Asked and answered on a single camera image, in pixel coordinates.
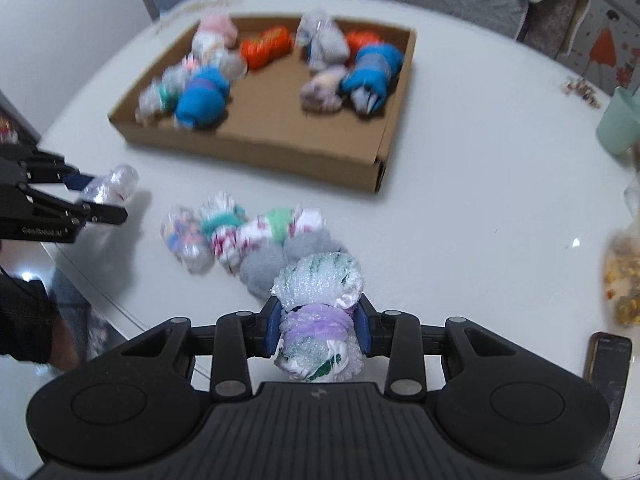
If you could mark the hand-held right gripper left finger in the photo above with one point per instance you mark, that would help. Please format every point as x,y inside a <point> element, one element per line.
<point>272,325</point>

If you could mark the small metal clips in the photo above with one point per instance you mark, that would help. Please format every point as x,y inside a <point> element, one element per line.
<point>580,89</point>

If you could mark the clear-wrapped grey sock roll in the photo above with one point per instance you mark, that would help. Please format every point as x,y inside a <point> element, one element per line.
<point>231,66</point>

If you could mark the multicolour clear-wrapped sock roll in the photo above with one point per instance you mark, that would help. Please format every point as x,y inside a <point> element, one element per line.
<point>182,235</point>

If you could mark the lavender grey sock roll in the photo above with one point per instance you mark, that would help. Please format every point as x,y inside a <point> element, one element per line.
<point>322,40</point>

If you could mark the red printed packet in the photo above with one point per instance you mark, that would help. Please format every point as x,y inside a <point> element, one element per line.
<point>6,129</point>

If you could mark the teal-banded clear-wrapped sock roll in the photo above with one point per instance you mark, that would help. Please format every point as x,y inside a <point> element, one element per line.
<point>160,92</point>

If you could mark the blue sock roll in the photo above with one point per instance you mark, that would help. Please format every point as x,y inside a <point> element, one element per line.
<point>202,97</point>
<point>372,75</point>

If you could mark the teal-banded pink print sock roll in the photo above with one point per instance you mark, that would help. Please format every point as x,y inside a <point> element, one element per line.
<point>222,227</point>

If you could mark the dark clothing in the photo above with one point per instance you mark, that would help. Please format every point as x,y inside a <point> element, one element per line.
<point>25,320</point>

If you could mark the white sock with pink pompom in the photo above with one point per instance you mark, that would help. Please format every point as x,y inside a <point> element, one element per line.
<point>212,35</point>

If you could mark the white green-banded sock roll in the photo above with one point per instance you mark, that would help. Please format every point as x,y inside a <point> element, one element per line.
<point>277,225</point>

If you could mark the printed poster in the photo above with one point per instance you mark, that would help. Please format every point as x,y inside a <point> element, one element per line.
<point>607,45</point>

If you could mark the clear snack bag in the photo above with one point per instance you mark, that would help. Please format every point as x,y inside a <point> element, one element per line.
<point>622,280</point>

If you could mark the mint green cup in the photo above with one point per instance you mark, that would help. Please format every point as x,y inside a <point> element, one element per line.
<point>620,120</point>

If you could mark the black smartphone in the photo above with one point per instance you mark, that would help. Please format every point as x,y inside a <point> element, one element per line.
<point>607,360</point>

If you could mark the pastel multicolour sock roll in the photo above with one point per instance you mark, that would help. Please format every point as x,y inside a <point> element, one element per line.
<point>322,90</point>

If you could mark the bubble-wrapped purple-banded sock roll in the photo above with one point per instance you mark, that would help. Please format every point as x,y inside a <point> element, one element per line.
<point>317,300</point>

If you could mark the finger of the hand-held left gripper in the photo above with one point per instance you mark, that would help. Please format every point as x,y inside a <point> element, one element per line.
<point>107,216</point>
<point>77,182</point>

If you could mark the orange sock roll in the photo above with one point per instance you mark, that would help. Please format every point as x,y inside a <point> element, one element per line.
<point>265,46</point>
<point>362,40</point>

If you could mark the small clear-wrapped sock roll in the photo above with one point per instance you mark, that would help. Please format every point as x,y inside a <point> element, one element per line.
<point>112,184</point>

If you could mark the brown cardboard box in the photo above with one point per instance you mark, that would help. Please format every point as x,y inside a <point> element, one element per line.
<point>300,135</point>

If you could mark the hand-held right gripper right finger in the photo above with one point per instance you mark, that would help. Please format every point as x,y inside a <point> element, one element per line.
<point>364,326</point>

